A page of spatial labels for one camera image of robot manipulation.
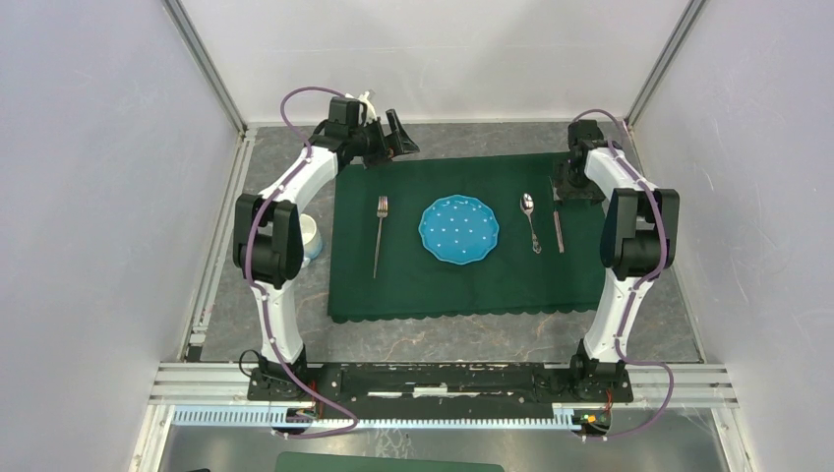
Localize dark green cloth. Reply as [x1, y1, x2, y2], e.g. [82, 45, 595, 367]
[328, 153, 605, 323]

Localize white blue mug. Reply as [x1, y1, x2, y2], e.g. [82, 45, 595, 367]
[299, 213, 324, 267]

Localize green mat at bottom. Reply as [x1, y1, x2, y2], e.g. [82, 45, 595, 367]
[274, 451, 504, 472]

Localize blue polka dot plate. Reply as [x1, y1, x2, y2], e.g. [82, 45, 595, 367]
[418, 195, 500, 266]

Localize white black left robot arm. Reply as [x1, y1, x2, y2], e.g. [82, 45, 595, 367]
[233, 93, 420, 401]

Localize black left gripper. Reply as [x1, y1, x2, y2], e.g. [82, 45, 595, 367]
[348, 110, 418, 170]

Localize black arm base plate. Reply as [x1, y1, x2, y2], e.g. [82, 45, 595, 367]
[246, 361, 634, 422]

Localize black handled knife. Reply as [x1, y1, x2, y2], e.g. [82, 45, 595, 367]
[552, 186, 566, 254]

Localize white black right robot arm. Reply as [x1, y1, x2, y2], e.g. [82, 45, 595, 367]
[551, 117, 680, 401]

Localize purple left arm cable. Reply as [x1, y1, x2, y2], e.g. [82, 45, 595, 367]
[244, 86, 362, 440]

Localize blue slotted cable duct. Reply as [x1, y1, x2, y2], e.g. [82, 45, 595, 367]
[172, 405, 580, 432]

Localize silver fork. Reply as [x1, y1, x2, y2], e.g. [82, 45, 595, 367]
[373, 196, 389, 278]

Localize silver spoon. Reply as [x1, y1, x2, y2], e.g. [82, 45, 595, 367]
[519, 193, 542, 254]

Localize aluminium frame rails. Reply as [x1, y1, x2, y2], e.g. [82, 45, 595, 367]
[127, 0, 760, 472]

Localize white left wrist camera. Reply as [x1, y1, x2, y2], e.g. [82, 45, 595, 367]
[345, 89, 378, 125]

